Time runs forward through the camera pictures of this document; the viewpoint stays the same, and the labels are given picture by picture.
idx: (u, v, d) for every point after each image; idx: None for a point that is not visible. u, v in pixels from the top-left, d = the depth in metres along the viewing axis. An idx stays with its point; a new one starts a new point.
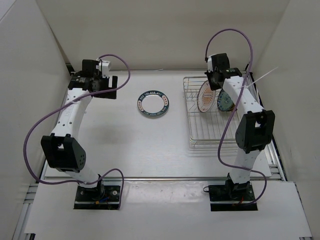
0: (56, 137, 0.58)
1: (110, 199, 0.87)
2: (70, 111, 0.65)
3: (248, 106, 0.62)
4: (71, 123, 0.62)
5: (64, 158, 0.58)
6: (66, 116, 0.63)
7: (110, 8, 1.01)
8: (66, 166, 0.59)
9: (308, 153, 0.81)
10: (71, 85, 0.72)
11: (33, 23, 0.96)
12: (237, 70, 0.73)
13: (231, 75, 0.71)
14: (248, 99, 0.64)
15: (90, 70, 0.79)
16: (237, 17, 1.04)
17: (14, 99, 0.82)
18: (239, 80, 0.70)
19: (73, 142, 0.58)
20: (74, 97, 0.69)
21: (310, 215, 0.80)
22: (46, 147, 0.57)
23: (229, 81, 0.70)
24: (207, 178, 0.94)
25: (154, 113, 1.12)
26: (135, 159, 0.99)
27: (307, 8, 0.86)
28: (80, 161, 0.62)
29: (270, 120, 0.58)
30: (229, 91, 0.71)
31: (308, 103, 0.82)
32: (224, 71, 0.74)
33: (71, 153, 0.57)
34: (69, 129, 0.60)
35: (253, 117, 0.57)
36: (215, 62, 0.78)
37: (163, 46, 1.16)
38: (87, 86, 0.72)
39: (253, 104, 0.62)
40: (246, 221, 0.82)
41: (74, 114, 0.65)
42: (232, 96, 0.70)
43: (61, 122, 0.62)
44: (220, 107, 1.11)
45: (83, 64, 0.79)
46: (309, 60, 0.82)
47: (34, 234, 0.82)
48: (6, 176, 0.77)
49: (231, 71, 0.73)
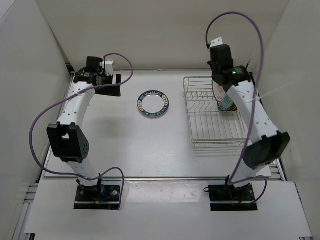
0: (62, 126, 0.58)
1: (110, 199, 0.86)
2: (74, 102, 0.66)
3: (261, 127, 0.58)
4: (75, 113, 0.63)
5: (68, 147, 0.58)
6: (70, 107, 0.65)
7: (110, 8, 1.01)
8: (71, 155, 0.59)
9: (307, 153, 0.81)
10: (75, 79, 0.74)
11: (34, 23, 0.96)
12: (246, 73, 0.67)
13: (240, 82, 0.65)
14: (261, 116, 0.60)
15: (94, 66, 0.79)
16: (237, 17, 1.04)
17: (14, 99, 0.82)
18: (250, 88, 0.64)
19: (78, 130, 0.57)
20: (79, 89, 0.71)
21: (310, 215, 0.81)
22: (52, 136, 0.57)
23: (238, 90, 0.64)
24: (207, 178, 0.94)
25: (154, 113, 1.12)
26: (135, 158, 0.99)
27: (307, 9, 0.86)
28: (84, 151, 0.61)
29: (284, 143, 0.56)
30: (237, 101, 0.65)
31: (308, 104, 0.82)
32: (229, 73, 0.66)
33: (75, 142, 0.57)
34: (74, 119, 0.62)
35: (267, 142, 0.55)
36: (217, 57, 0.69)
37: (163, 46, 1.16)
38: (91, 80, 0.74)
39: (266, 124, 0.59)
40: (246, 221, 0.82)
41: (79, 105, 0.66)
42: (240, 107, 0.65)
43: (66, 112, 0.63)
44: (220, 107, 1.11)
45: (87, 61, 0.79)
46: (310, 61, 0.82)
47: (34, 234, 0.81)
48: (6, 176, 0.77)
49: (238, 73, 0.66)
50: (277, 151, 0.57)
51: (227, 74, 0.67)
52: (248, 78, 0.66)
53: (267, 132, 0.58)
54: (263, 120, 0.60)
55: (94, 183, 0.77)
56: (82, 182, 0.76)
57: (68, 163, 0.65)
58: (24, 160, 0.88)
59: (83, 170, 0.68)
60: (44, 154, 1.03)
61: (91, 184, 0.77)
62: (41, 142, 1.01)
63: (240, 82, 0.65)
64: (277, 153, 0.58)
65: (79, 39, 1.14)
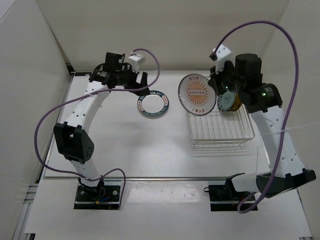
0: (68, 126, 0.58)
1: (110, 199, 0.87)
2: (85, 103, 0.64)
3: (287, 164, 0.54)
4: (84, 115, 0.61)
5: (73, 147, 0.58)
6: (80, 108, 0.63)
7: (110, 8, 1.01)
8: (74, 154, 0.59)
9: (307, 154, 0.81)
10: (91, 77, 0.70)
11: (34, 23, 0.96)
12: (276, 96, 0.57)
13: (269, 107, 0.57)
14: (288, 151, 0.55)
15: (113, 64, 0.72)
16: (237, 17, 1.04)
17: (14, 99, 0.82)
18: (279, 115, 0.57)
19: (83, 134, 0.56)
20: (92, 89, 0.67)
21: (310, 215, 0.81)
22: (57, 134, 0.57)
23: (266, 116, 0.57)
24: (207, 178, 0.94)
25: (154, 113, 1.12)
26: (135, 158, 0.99)
27: (307, 8, 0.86)
28: (87, 153, 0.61)
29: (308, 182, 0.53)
30: (262, 127, 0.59)
31: (308, 104, 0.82)
32: (258, 94, 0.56)
33: (79, 143, 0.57)
34: (81, 121, 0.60)
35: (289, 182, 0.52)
36: (245, 70, 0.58)
37: (163, 46, 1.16)
38: (106, 81, 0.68)
39: (293, 161, 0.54)
40: (246, 221, 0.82)
41: (89, 107, 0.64)
42: (264, 134, 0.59)
43: (75, 113, 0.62)
44: (220, 107, 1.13)
45: (106, 57, 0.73)
46: (310, 61, 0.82)
47: (34, 234, 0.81)
48: (6, 176, 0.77)
49: (268, 96, 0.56)
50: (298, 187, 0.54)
51: (255, 95, 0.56)
52: (279, 102, 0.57)
53: (292, 170, 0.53)
54: (290, 155, 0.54)
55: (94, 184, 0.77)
56: (83, 181, 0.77)
57: (71, 162, 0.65)
58: (24, 161, 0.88)
59: (84, 171, 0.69)
60: (44, 154, 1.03)
61: (91, 184, 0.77)
62: (41, 142, 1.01)
63: (269, 107, 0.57)
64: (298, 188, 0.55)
65: (79, 39, 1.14)
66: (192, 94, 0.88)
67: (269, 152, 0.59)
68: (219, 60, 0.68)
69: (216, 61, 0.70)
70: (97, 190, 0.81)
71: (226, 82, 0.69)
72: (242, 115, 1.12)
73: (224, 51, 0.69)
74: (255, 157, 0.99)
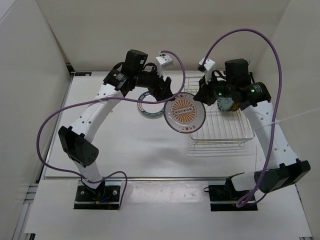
0: (71, 132, 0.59)
1: (110, 199, 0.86)
2: (94, 108, 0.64)
3: (280, 154, 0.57)
4: (89, 123, 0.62)
5: (75, 153, 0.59)
6: (88, 114, 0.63)
7: (110, 8, 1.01)
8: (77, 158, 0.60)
9: (307, 154, 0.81)
10: (106, 79, 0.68)
11: (33, 23, 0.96)
12: (265, 92, 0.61)
13: (259, 102, 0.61)
14: (279, 142, 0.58)
15: (132, 65, 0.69)
16: (237, 17, 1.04)
17: (14, 99, 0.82)
18: (268, 109, 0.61)
19: (85, 143, 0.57)
20: (104, 94, 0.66)
21: (310, 215, 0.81)
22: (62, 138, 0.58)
23: (256, 111, 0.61)
24: (207, 178, 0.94)
25: (154, 113, 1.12)
26: (134, 158, 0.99)
27: (307, 8, 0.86)
28: (90, 159, 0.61)
29: (303, 172, 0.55)
30: (254, 122, 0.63)
31: (308, 104, 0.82)
32: (247, 91, 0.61)
33: (80, 152, 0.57)
34: (85, 129, 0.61)
35: (284, 171, 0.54)
36: (234, 71, 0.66)
37: (163, 46, 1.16)
38: (120, 86, 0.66)
39: (285, 151, 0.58)
40: (246, 221, 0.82)
41: (97, 114, 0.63)
42: (256, 128, 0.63)
43: (82, 118, 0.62)
44: (220, 107, 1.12)
45: (126, 56, 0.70)
46: (310, 61, 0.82)
47: (34, 234, 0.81)
48: (6, 176, 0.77)
49: (257, 91, 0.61)
50: (294, 179, 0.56)
51: (245, 92, 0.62)
52: (268, 97, 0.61)
53: (286, 160, 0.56)
54: (282, 146, 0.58)
55: (92, 186, 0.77)
56: (84, 181, 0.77)
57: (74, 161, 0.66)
58: (24, 161, 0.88)
59: (86, 172, 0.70)
60: (44, 154, 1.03)
61: (92, 186, 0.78)
62: (41, 142, 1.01)
63: (259, 102, 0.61)
64: (294, 180, 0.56)
65: (79, 39, 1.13)
66: (179, 114, 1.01)
67: (263, 147, 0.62)
68: (208, 69, 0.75)
69: (206, 72, 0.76)
70: (96, 192, 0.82)
71: (218, 88, 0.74)
72: (242, 115, 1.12)
73: (209, 62, 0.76)
74: (255, 158, 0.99)
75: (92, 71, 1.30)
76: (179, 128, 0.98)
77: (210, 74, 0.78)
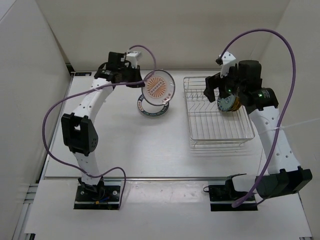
0: (75, 116, 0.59)
1: (110, 199, 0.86)
2: (91, 96, 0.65)
3: (282, 160, 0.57)
4: (90, 108, 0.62)
5: (79, 139, 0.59)
6: (87, 100, 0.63)
7: (110, 8, 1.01)
8: (80, 143, 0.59)
9: (307, 154, 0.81)
10: (96, 75, 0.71)
11: (33, 23, 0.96)
12: (273, 98, 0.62)
13: (265, 106, 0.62)
14: (282, 148, 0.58)
15: (115, 62, 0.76)
16: (237, 17, 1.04)
17: (14, 99, 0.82)
18: (274, 114, 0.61)
19: (89, 124, 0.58)
20: (97, 85, 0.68)
21: (310, 215, 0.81)
22: (65, 126, 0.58)
23: (261, 115, 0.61)
24: (207, 178, 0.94)
25: (154, 113, 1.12)
26: (134, 159, 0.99)
27: (307, 9, 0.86)
28: (92, 145, 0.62)
29: (305, 181, 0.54)
30: (258, 125, 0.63)
31: (309, 104, 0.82)
32: (256, 95, 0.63)
33: (85, 135, 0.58)
34: (87, 113, 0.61)
35: (284, 177, 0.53)
36: (246, 74, 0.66)
37: (163, 45, 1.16)
38: (111, 78, 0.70)
39: (287, 157, 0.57)
40: (246, 221, 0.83)
41: (95, 100, 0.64)
42: (261, 132, 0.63)
43: (82, 105, 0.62)
44: (220, 107, 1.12)
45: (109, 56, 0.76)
46: (310, 61, 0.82)
47: (34, 234, 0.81)
48: (6, 176, 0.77)
49: (265, 96, 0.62)
50: (296, 187, 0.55)
51: (253, 96, 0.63)
52: (275, 103, 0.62)
53: (286, 166, 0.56)
54: (285, 152, 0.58)
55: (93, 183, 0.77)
56: (88, 180, 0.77)
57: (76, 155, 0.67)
58: (24, 161, 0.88)
59: (87, 164, 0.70)
60: (44, 154, 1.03)
61: (92, 182, 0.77)
62: (41, 142, 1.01)
63: (265, 106, 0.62)
64: (295, 189, 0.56)
65: (79, 39, 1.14)
66: (154, 91, 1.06)
67: (265, 151, 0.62)
68: (226, 63, 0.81)
69: (222, 65, 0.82)
70: (97, 190, 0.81)
71: (229, 85, 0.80)
72: (242, 115, 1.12)
73: (229, 57, 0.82)
74: (255, 158, 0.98)
75: (92, 71, 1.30)
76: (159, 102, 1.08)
77: (226, 69, 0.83)
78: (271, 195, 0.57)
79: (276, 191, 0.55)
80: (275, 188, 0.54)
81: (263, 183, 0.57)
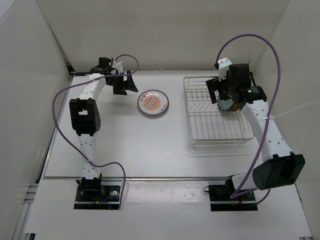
0: (81, 101, 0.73)
1: (110, 199, 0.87)
2: (91, 85, 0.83)
3: (274, 147, 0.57)
4: (92, 93, 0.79)
5: (86, 118, 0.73)
6: (88, 88, 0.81)
7: (110, 8, 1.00)
8: (87, 123, 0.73)
9: (308, 154, 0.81)
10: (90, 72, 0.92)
11: (33, 23, 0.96)
12: (262, 92, 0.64)
13: (255, 100, 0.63)
14: (273, 135, 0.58)
15: (105, 64, 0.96)
16: (237, 17, 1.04)
17: (14, 99, 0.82)
18: (264, 106, 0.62)
19: (93, 104, 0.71)
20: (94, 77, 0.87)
21: (310, 216, 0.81)
22: (72, 108, 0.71)
23: (250, 107, 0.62)
24: (207, 178, 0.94)
25: (155, 113, 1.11)
26: (135, 159, 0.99)
27: (307, 8, 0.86)
28: (98, 123, 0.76)
29: (298, 166, 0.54)
30: (250, 119, 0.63)
31: (309, 103, 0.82)
32: (245, 91, 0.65)
33: (92, 114, 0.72)
34: (90, 96, 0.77)
35: (277, 162, 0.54)
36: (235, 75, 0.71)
37: (163, 45, 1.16)
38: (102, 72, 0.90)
39: (279, 143, 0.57)
40: (246, 220, 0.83)
41: (94, 87, 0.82)
42: (253, 125, 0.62)
43: (85, 91, 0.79)
44: (220, 107, 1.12)
45: (99, 60, 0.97)
46: (310, 60, 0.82)
47: (34, 234, 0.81)
48: (6, 176, 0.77)
49: (254, 92, 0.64)
50: (291, 174, 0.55)
51: (242, 92, 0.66)
52: (264, 97, 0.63)
53: (279, 152, 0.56)
54: (276, 139, 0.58)
55: (94, 175, 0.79)
56: (89, 174, 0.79)
57: (80, 137, 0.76)
58: (24, 161, 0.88)
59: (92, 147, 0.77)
60: (44, 154, 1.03)
61: (93, 175, 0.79)
62: (41, 142, 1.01)
63: (255, 100, 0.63)
64: (291, 176, 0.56)
65: (79, 39, 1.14)
66: (149, 106, 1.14)
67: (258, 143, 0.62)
68: (224, 67, 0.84)
69: (219, 70, 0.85)
70: (98, 189, 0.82)
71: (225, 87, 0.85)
72: (242, 115, 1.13)
73: (227, 62, 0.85)
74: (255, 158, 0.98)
75: None
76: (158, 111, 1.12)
77: (225, 72, 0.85)
78: (268, 185, 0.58)
79: (272, 179, 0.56)
80: (269, 175, 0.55)
81: (260, 173, 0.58)
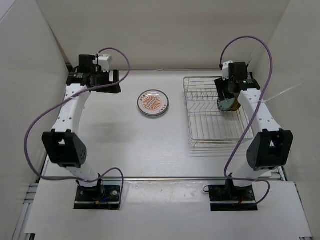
0: (56, 134, 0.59)
1: (110, 199, 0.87)
2: (69, 106, 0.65)
3: (264, 123, 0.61)
4: (71, 119, 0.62)
5: (66, 154, 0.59)
6: (65, 112, 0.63)
7: (110, 8, 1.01)
8: (69, 160, 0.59)
9: (308, 154, 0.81)
10: (68, 81, 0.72)
11: (33, 23, 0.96)
12: (256, 83, 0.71)
13: (249, 88, 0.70)
14: (264, 114, 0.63)
15: (87, 65, 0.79)
16: (237, 17, 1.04)
17: (14, 99, 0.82)
18: (257, 93, 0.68)
19: (73, 137, 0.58)
20: (72, 93, 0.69)
21: (310, 216, 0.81)
22: (48, 143, 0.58)
23: (245, 93, 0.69)
24: (207, 178, 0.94)
25: (155, 113, 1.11)
26: (135, 159, 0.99)
27: (307, 8, 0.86)
28: (82, 156, 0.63)
29: (287, 141, 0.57)
30: (245, 105, 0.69)
31: (309, 103, 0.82)
32: (241, 82, 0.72)
33: (72, 151, 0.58)
34: (69, 125, 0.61)
35: (267, 136, 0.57)
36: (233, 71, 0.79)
37: (163, 45, 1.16)
38: (84, 81, 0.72)
39: (269, 121, 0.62)
40: (246, 221, 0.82)
41: (74, 109, 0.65)
42: (247, 110, 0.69)
43: (61, 118, 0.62)
44: (220, 107, 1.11)
45: (79, 60, 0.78)
46: (310, 60, 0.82)
47: (34, 234, 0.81)
48: (6, 176, 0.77)
49: (249, 83, 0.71)
50: (281, 150, 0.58)
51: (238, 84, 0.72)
52: (257, 86, 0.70)
53: (268, 128, 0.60)
54: (266, 118, 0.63)
55: (93, 184, 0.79)
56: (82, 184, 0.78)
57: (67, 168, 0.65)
58: (24, 161, 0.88)
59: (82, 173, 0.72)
60: (44, 154, 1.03)
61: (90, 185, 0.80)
62: (41, 142, 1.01)
63: (249, 88, 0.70)
64: (281, 153, 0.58)
65: (79, 39, 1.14)
66: (149, 106, 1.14)
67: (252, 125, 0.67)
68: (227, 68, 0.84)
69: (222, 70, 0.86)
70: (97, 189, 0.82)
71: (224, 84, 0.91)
72: (242, 115, 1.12)
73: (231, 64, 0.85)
74: None
75: None
76: (158, 111, 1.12)
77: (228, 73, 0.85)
78: (262, 162, 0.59)
79: (263, 153, 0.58)
80: (260, 146, 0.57)
81: (253, 152, 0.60)
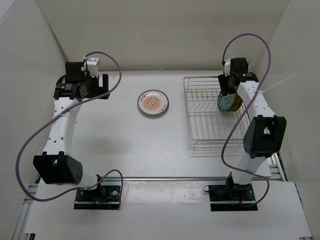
0: (49, 156, 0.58)
1: (110, 199, 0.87)
2: (59, 124, 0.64)
3: (259, 109, 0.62)
4: (62, 139, 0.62)
5: (60, 175, 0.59)
6: (56, 132, 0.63)
7: (110, 8, 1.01)
8: (64, 180, 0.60)
9: (308, 154, 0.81)
10: (56, 95, 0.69)
11: (33, 23, 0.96)
12: (254, 76, 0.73)
13: (247, 80, 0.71)
14: (260, 102, 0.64)
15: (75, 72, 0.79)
16: (237, 17, 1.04)
17: (13, 98, 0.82)
18: (254, 85, 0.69)
19: (68, 158, 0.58)
20: (61, 107, 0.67)
21: (310, 215, 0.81)
22: (39, 167, 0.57)
23: (244, 85, 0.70)
24: (208, 178, 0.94)
25: (155, 113, 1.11)
26: (134, 159, 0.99)
27: (307, 8, 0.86)
28: (78, 175, 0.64)
29: (280, 126, 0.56)
30: (243, 96, 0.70)
31: (309, 103, 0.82)
32: (240, 75, 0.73)
33: (68, 173, 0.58)
34: (61, 147, 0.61)
35: (262, 121, 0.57)
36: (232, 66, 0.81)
37: (163, 45, 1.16)
38: (73, 93, 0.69)
39: (265, 108, 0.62)
40: (246, 221, 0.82)
41: (64, 128, 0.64)
42: (246, 100, 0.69)
43: (52, 139, 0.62)
44: (220, 107, 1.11)
45: (66, 67, 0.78)
46: (310, 60, 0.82)
47: (34, 234, 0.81)
48: (6, 176, 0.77)
49: (248, 75, 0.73)
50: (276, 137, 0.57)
51: (237, 77, 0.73)
52: (256, 79, 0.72)
53: (263, 114, 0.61)
54: (262, 105, 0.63)
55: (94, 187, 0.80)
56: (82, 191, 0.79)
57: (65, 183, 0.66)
58: (24, 161, 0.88)
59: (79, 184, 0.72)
60: None
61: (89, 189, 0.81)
62: (41, 142, 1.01)
63: (247, 80, 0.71)
64: (276, 138, 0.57)
65: (79, 39, 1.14)
66: (149, 106, 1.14)
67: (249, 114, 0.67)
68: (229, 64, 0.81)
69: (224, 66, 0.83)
70: None
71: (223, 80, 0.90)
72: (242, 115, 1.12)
73: None
74: None
75: None
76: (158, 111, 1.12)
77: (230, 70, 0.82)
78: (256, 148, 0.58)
79: (257, 138, 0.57)
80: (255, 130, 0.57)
81: (248, 137, 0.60)
